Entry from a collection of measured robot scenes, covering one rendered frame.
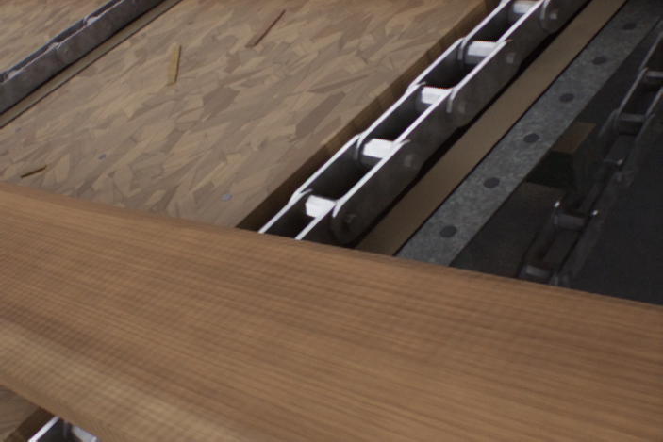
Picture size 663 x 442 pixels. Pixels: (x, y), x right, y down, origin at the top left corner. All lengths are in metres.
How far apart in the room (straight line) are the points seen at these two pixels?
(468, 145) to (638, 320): 0.26
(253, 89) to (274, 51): 0.07
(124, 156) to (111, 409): 0.37
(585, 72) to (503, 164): 0.11
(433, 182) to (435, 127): 0.04
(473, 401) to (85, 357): 0.22
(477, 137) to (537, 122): 0.04
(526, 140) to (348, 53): 0.24
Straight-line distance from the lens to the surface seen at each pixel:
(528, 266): 0.78
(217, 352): 0.41
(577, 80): 0.61
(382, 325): 0.38
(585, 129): 0.64
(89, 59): 1.07
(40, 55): 1.11
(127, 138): 0.77
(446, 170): 0.56
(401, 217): 0.53
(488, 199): 0.52
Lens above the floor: 1.14
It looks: 33 degrees down
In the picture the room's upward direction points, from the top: 25 degrees counter-clockwise
